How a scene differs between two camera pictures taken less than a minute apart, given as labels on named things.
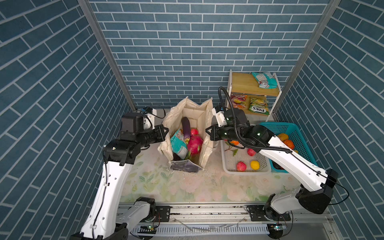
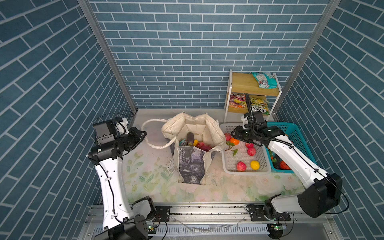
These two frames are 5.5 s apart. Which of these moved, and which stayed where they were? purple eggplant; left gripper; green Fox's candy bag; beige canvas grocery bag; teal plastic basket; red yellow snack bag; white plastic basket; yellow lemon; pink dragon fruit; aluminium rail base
Moved: beige canvas grocery bag; left gripper; purple eggplant; pink dragon fruit
Stayed: red yellow snack bag; white plastic basket; green Fox's candy bag; teal plastic basket; aluminium rail base; yellow lemon
